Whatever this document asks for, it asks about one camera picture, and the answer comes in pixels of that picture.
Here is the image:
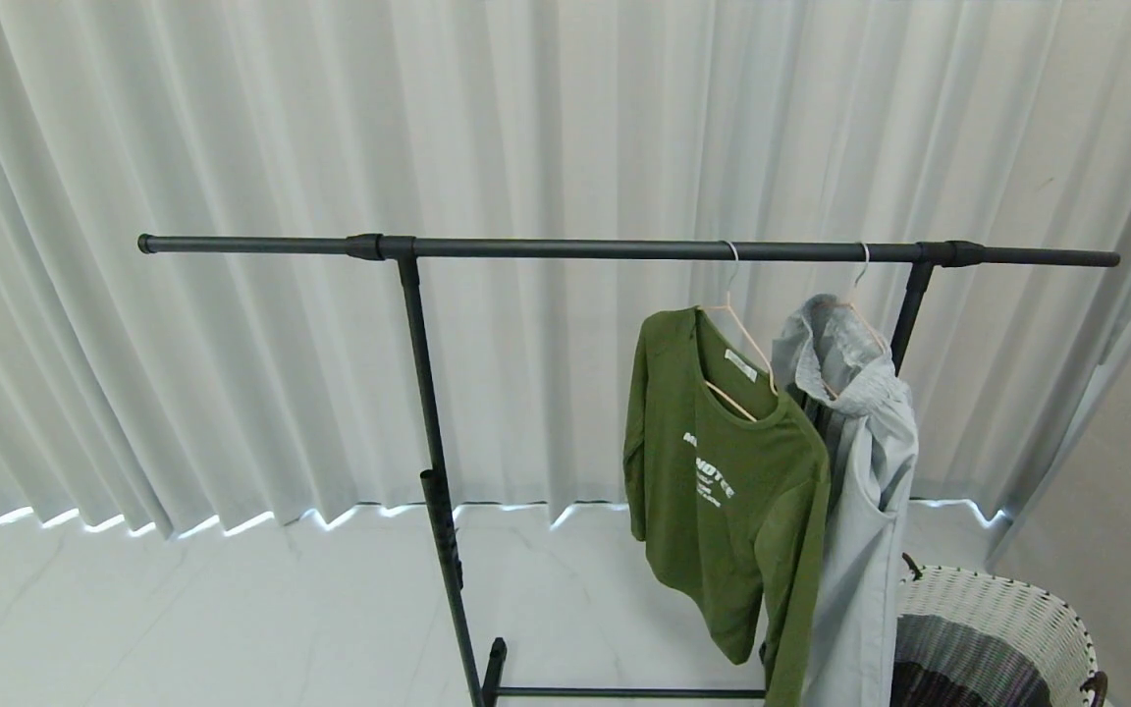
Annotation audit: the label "pink clothes hanger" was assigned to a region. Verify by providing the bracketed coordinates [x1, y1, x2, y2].
[821, 243, 890, 399]
[698, 241, 781, 423]

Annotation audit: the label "green long-sleeved shirt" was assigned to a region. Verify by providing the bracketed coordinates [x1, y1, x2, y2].
[622, 306, 832, 707]

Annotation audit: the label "pale grey shorts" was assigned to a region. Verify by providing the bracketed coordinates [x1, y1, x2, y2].
[772, 293, 920, 707]

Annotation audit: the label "black clothes rack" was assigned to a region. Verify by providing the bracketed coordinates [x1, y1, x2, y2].
[136, 233, 1121, 707]

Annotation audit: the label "white laundry basket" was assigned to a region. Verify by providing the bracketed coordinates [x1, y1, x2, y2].
[891, 553, 1109, 707]

